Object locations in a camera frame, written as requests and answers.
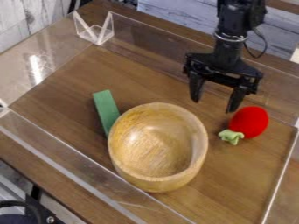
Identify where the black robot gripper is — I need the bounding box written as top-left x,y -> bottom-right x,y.
183,39 -> 263,113

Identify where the red plush strawberry toy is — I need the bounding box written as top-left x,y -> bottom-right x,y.
219,106 -> 270,145

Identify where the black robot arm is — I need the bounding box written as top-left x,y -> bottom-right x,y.
183,0 -> 267,113

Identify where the wooden bowl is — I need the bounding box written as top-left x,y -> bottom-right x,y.
107,102 -> 209,193

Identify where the green rectangular block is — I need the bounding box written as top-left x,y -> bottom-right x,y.
92,90 -> 120,136

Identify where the black clamp under table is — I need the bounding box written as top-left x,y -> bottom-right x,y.
0,184 -> 66,224

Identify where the black cable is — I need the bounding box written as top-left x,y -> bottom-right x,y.
243,27 -> 269,60

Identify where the clear acrylic corner bracket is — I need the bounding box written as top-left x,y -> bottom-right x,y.
72,11 -> 115,46

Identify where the clear acrylic barrier wall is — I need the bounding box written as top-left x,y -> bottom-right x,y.
0,17 -> 299,224

